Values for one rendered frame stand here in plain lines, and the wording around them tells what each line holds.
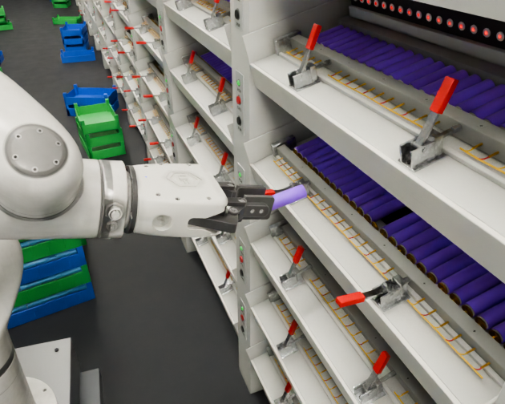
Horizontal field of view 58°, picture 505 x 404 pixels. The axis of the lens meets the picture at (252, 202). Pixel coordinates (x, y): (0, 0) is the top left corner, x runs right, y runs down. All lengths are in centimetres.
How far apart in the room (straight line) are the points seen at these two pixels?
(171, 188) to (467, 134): 31
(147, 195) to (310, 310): 48
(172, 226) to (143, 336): 114
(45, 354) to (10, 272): 37
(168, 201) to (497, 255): 31
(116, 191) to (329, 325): 50
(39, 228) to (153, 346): 113
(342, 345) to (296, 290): 15
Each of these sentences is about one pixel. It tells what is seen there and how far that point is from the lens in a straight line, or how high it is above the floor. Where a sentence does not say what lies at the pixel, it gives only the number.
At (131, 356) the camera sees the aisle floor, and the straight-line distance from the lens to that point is 156.
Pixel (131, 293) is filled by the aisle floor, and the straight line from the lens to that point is 176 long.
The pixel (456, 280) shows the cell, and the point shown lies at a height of 80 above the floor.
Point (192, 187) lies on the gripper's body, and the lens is 50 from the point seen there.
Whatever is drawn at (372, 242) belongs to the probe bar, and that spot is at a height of 79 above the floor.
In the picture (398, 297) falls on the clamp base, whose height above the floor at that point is 77.
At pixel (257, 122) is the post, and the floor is 84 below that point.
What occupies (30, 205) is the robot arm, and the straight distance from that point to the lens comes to 42.
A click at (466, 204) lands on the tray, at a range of 46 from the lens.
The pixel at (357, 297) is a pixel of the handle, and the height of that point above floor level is 78.
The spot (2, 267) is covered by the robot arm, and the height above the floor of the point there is 74.
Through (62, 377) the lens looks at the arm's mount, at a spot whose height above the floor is 37.
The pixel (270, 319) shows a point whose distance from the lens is 112.
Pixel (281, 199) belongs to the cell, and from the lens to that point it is 57.
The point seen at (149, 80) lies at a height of 56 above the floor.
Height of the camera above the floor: 118
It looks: 33 degrees down
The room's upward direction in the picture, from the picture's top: straight up
